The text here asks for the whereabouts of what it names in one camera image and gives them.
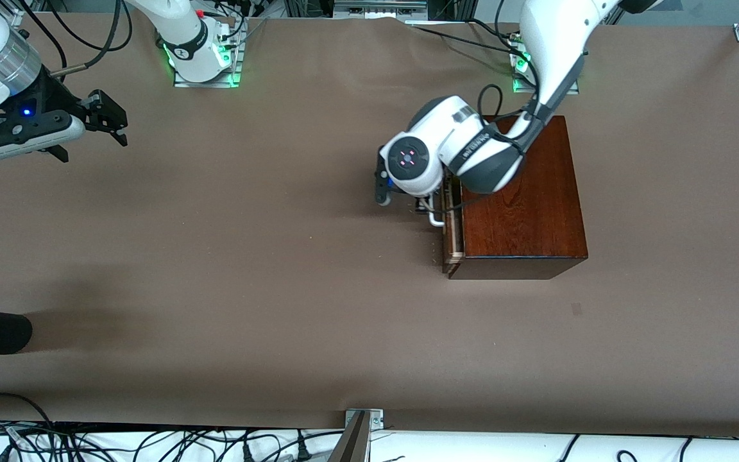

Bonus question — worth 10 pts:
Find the light wood drawer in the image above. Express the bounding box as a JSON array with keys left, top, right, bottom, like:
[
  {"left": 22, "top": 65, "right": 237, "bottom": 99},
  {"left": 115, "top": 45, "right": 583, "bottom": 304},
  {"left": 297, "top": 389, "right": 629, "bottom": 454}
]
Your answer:
[{"left": 427, "top": 176, "right": 467, "bottom": 278}]

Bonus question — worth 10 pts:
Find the dark brown wooden cabinet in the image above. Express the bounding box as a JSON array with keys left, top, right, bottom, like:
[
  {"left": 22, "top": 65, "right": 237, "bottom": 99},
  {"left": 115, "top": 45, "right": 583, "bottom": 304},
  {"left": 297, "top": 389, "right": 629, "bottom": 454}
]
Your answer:
[{"left": 446, "top": 115, "right": 590, "bottom": 280}]

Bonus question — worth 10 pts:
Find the grey control box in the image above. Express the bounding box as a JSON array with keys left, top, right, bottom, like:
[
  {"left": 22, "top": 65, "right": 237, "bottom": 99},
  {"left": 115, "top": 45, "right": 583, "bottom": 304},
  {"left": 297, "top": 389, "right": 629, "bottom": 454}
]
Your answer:
[{"left": 333, "top": 0, "right": 430, "bottom": 19}]

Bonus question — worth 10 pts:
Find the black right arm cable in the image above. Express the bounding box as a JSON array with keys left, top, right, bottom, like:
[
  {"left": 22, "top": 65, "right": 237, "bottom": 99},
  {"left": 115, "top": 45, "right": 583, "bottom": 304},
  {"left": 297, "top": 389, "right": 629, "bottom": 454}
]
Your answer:
[{"left": 17, "top": 0, "right": 70, "bottom": 65}]

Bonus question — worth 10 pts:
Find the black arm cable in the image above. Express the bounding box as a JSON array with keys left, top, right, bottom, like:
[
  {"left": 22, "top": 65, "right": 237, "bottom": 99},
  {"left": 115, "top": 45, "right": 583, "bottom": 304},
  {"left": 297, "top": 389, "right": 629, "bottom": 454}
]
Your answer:
[
  {"left": 17, "top": 0, "right": 70, "bottom": 65},
  {"left": 432, "top": 83, "right": 542, "bottom": 214}
]

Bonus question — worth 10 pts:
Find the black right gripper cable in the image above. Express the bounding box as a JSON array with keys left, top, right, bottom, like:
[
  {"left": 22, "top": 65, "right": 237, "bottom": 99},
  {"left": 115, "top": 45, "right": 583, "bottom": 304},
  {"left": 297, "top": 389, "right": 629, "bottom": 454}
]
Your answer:
[{"left": 47, "top": 0, "right": 134, "bottom": 79}]

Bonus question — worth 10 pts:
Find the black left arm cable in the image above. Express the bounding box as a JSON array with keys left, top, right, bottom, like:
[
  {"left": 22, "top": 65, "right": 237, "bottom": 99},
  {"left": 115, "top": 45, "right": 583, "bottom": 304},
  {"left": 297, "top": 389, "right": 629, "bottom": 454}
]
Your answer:
[{"left": 432, "top": 83, "right": 542, "bottom": 214}]

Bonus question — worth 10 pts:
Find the aluminium arm base plate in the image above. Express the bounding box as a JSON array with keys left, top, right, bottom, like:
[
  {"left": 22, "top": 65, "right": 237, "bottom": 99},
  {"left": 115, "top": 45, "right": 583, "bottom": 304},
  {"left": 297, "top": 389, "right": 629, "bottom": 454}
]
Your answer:
[
  {"left": 173, "top": 18, "right": 244, "bottom": 89},
  {"left": 510, "top": 37, "right": 581, "bottom": 96}
]

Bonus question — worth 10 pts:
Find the black cable on table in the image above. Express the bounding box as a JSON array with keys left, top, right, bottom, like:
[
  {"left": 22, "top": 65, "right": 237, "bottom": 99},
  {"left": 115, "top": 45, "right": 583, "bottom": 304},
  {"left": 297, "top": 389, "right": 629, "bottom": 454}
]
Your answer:
[{"left": 406, "top": 22, "right": 525, "bottom": 60}]

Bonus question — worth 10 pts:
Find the metal corner bracket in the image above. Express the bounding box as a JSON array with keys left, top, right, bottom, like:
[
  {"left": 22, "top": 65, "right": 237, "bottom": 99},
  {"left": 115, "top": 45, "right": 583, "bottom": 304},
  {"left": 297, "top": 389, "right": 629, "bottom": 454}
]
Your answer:
[{"left": 344, "top": 408, "right": 385, "bottom": 431}]

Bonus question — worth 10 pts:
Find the grey camera mount pole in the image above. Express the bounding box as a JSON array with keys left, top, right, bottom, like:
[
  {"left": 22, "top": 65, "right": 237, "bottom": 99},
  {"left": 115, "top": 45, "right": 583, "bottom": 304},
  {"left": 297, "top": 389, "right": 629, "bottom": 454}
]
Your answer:
[{"left": 327, "top": 411, "right": 371, "bottom": 462}]

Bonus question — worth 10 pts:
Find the black looping cable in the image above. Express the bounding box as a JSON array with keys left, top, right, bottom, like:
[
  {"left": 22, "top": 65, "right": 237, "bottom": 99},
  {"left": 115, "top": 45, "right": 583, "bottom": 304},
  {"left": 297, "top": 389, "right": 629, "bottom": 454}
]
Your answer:
[{"left": 0, "top": 392, "right": 57, "bottom": 429}]

